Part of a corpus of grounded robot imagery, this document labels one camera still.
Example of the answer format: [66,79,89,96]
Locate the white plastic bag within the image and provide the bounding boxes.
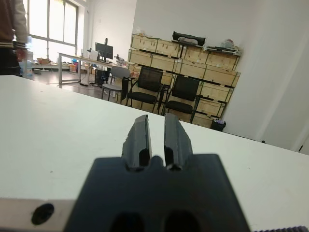
[221,38,239,49]

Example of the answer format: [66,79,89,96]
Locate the black mesh chair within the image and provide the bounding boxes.
[121,67,165,114]
[158,75,204,124]

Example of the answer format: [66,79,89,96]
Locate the person in brown jacket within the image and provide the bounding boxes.
[0,0,31,77]

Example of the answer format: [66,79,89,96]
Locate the black trash bin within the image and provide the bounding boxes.
[210,118,227,132]

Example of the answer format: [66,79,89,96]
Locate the long white desk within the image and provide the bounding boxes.
[57,52,128,85]

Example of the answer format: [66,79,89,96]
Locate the plywood crate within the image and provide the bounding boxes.
[127,49,153,68]
[194,98,227,118]
[130,33,159,52]
[155,39,183,58]
[177,59,208,78]
[197,82,234,103]
[151,54,179,73]
[192,112,219,128]
[204,64,241,87]
[182,45,210,65]
[206,50,241,71]

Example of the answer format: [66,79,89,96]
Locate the black computer tower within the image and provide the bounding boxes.
[94,69,111,86]

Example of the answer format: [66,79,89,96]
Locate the grey office chair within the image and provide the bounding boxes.
[101,66,131,101]

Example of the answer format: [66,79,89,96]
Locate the person blurry hand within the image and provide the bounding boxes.
[15,47,28,61]

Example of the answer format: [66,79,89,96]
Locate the blue water jug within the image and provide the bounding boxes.
[18,59,34,79]

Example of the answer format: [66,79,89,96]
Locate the large room window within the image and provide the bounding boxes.
[27,0,80,48]

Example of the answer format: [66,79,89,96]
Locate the black computer monitor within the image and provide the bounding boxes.
[94,38,114,61]

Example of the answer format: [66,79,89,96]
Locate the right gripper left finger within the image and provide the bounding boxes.
[121,114,154,170]

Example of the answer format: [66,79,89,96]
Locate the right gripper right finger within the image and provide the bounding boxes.
[163,113,194,170]

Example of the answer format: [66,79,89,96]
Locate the black flat panels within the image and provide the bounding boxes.
[205,44,243,53]

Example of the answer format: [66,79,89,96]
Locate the black open bag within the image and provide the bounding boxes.
[171,30,207,46]

